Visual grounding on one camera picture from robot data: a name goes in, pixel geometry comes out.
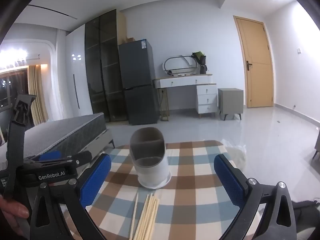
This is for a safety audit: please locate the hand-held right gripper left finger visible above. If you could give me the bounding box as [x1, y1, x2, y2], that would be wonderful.
[29, 153, 112, 240]

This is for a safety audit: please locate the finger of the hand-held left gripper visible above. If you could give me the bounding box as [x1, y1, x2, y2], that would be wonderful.
[38, 151, 62, 161]
[24, 151, 92, 168]

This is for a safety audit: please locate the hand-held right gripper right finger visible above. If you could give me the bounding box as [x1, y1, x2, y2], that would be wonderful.
[214, 154, 298, 240]

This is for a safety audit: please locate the pale wooden chopstick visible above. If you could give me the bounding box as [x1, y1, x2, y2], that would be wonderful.
[129, 193, 139, 240]

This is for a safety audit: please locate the white and grey utensil holder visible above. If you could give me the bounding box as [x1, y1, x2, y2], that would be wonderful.
[129, 127, 172, 189]

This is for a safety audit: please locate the bundle of wooden chopsticks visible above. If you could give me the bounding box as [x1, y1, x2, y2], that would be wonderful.
[134, 192, 160, 240]

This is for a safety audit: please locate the person's left hand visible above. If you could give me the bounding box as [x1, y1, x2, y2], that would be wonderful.
[0, 194, 30, 219]

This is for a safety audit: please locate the beige rounded cushion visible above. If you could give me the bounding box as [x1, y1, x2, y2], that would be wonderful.
[226, 145, 248, 167]

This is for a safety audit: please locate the grey quilted mattress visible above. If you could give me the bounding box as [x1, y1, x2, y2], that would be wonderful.
[22, 112, 107, 159]

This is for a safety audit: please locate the clear plastic bag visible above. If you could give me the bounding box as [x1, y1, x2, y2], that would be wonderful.
[221, 139, 247, 151]

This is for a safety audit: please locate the checkered tablecloth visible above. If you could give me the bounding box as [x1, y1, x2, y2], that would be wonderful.
[57, 140, 265, 240]

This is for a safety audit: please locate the beige curtain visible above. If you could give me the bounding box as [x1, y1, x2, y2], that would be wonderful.
[27, 64, 49, 127]

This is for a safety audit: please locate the dark window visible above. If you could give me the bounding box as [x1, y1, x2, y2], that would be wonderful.
[0, 67, 29, 110]

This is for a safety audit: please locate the white glossy wardrobe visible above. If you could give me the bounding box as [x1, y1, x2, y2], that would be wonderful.
[65, 25, 94, 122]

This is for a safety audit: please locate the grey nightstand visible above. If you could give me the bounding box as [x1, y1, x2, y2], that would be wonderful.
[217, 88, 244, 121]

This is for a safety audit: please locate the dark cloth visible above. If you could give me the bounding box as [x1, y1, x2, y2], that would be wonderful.
[291, 199, 320, 240]

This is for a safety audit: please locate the gold metal stool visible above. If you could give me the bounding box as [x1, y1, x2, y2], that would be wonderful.
[158, 89, 170, 122]

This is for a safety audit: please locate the dark glass cabinet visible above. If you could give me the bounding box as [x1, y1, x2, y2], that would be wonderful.
[84, 9, 127, 123]

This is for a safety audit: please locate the grey furniture piece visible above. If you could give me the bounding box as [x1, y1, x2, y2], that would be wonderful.
[312, 129, 320, 161]

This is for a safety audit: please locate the dark grey refrigerator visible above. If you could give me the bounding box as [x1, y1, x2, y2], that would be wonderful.
[118, 39, 160, 126]

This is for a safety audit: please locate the white dressing table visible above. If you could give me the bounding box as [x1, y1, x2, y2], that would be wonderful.
[153, 74, 218, 119]

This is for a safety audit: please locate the wooden door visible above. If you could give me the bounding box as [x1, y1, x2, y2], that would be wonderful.
[233, 15, 274, 108]

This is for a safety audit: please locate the black and green bag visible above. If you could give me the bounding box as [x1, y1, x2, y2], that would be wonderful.
[191, 52, 208, 75]

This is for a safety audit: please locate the oval mirror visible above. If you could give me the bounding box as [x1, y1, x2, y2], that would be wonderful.
[164, 54, 199, 77]

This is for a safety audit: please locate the beige wooden cabinet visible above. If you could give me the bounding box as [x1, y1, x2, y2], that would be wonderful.
[117, 10, 127, 46]

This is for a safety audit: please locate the grey bed frame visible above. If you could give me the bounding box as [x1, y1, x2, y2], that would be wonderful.
[82, 129, 116, 155]

